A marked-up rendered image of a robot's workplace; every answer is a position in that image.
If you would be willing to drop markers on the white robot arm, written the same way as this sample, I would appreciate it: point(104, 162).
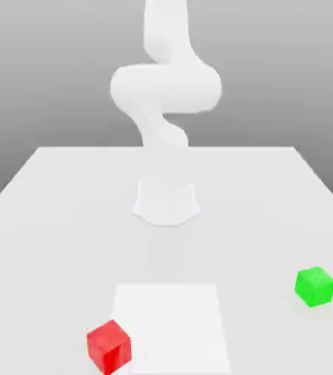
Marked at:
point(166, 88)

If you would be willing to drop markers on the small red cube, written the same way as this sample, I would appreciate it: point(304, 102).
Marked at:
point(108, 345)

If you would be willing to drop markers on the small green cube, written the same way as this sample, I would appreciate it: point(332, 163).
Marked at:
point(314, 287)

